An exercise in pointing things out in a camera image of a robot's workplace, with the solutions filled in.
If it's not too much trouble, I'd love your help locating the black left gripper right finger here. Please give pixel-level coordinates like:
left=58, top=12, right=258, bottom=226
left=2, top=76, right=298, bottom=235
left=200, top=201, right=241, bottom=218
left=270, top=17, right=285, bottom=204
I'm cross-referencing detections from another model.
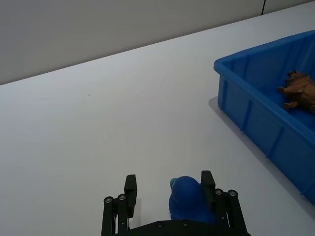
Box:
left=201, top=170, right=249, bottom=234

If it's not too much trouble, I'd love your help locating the brown animal toy figure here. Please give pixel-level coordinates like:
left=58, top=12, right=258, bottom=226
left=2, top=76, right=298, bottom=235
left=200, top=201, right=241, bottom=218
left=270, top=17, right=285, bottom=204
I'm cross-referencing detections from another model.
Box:
left=278, top=70, right=315, bottom=114

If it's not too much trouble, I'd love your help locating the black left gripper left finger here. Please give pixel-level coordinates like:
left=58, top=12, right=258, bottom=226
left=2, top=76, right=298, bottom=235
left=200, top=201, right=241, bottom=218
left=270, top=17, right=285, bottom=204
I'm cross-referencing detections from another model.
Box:
left=100, top=174, right=138, bottom=236

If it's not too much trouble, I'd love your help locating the blue rubber duck toy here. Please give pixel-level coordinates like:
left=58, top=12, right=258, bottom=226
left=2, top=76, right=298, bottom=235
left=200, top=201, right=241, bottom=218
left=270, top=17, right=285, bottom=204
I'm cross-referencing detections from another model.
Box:
left=168, top=176, right=219, bottom=224

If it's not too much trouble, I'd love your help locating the blue plastic bin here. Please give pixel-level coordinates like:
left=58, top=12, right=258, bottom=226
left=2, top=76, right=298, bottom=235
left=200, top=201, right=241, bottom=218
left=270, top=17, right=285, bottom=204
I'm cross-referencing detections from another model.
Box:
left=213, top=30, right=315, bottom=206

